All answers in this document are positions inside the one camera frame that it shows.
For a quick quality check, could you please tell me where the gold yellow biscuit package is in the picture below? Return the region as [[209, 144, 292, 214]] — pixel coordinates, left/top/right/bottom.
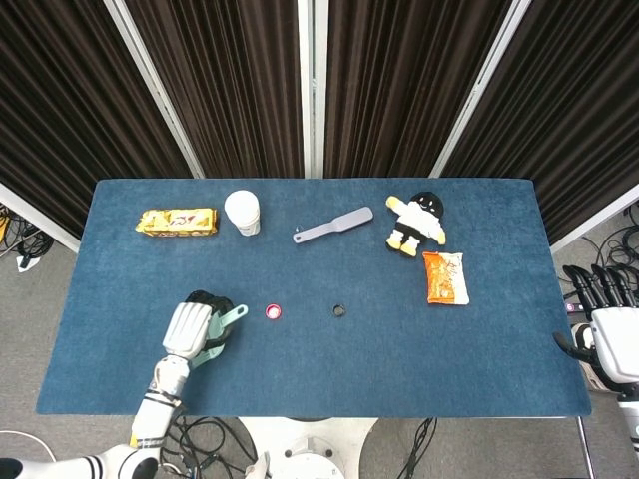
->
[[135, 207, 220, 238]]

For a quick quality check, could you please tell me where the white floor cable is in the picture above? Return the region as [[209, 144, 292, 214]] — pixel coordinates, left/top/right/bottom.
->
[[0, 429, 58, 463]]

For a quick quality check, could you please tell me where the white metal table frame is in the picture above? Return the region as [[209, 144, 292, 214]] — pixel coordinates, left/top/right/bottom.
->
[[577, 416, 596, 479]]

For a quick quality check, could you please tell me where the blue table cloth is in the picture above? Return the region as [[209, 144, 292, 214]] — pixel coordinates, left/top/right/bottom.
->
[[35, 178, 593, 418]]

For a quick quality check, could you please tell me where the black and white plush doll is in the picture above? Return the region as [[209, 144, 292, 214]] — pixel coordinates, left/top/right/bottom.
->
[[384, 191, 447, 258]]

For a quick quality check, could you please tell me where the white partition bottom rail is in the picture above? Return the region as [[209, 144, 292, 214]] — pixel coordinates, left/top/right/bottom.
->
[[0, 182, 82, 254], [548, 183, 639, 255]]

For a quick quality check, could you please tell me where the black floor cable bundle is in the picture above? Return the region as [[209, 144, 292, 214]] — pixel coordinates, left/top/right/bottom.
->
[[556, 202, 639, 300], [0, 204, 55, 273], [159, 416, 261, 479]]

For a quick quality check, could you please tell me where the grey spatula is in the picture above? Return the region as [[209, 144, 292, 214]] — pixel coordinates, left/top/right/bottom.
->
[[292, 206, 374, 245]]

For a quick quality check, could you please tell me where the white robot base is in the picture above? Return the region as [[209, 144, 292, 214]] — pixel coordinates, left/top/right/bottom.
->
[[238, 416, 379, 479]]

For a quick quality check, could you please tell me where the white partition post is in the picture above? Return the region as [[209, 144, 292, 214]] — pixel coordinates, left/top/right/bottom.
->
[[428, 0, 533, 180], [297, 0, 329, 180], [103, 0, 206, 180]]

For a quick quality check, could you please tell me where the dark brown curtain panel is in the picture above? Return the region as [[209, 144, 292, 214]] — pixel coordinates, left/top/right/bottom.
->
[[441, 0, 639, 245], [0, 0, 194, 240], [124, 0, 305, 180], [323, 0, 515, 180]]

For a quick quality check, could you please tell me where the orange and white snack bag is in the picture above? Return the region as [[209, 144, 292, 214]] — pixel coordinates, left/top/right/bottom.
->
[[421, 250, 471, 306]]

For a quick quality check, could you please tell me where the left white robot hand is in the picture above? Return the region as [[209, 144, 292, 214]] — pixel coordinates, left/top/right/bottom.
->
[[162, 289, 237, 361]]

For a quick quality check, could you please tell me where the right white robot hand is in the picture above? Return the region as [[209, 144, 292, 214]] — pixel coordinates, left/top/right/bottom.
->
[[552, 263, 639, 395]]

